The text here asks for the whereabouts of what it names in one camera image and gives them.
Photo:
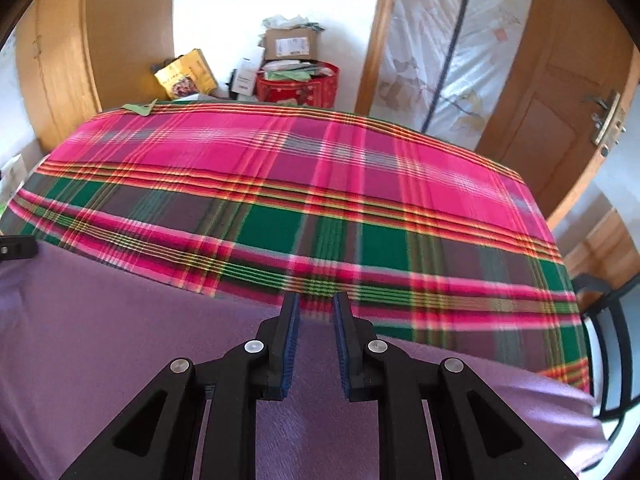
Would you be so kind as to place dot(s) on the wooden wardrobe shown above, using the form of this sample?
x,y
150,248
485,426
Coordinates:
x,y
115,35

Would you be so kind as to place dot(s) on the pink green plaid blanket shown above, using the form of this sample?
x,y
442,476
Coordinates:
x,y
300,185

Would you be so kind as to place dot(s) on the wooden door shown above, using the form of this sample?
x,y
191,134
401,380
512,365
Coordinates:
x,y
550,110

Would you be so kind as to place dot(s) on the wooden side cabinet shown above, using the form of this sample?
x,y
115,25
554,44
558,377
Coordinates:
x,y
605,245

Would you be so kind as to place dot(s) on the small white box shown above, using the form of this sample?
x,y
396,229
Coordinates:
x,y
247,72

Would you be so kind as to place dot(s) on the light purple garment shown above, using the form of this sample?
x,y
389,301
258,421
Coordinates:
x,y
125,320

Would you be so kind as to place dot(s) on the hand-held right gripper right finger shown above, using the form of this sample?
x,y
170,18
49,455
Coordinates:
x,y
342,345

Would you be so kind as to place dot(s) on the red basket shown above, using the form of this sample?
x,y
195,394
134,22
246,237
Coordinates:
x,y
300,92

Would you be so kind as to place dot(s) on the cardboard box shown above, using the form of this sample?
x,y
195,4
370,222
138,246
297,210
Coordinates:
x,y
290,45

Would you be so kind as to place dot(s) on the wooden door frame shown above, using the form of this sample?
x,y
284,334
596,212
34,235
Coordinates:
x,y
375,45

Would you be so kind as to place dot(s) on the translucent plastic zip cover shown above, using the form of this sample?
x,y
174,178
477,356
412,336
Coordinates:
x,y
425,60

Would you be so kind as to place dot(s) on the green paper scrap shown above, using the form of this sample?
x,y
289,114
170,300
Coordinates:
x,y
140,108

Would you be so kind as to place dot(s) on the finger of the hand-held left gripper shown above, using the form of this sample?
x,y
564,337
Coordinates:
x,y
17,247

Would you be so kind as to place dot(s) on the yellow gift bag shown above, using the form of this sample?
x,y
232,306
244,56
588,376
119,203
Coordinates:
x,y
185,77

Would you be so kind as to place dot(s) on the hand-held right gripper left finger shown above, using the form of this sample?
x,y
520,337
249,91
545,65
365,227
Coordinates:
x,y
292,345

